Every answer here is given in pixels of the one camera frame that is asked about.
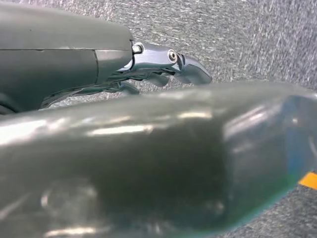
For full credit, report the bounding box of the glossy grey curved panel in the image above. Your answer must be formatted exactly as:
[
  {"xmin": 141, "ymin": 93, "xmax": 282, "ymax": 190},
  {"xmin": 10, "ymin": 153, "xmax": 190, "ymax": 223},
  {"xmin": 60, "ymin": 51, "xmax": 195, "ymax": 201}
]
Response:
[{"xmin": 0, "ymin": 80, "xmax": 317, "ymax": 238}]

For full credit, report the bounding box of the yellow floor tape strip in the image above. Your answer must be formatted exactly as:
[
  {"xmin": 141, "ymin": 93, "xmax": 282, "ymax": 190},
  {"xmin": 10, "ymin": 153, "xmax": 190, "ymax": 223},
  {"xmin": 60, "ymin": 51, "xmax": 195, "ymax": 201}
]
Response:
[{"xmin": 298, "ymin": 172, "xmax": 317, "ymax": 190}]

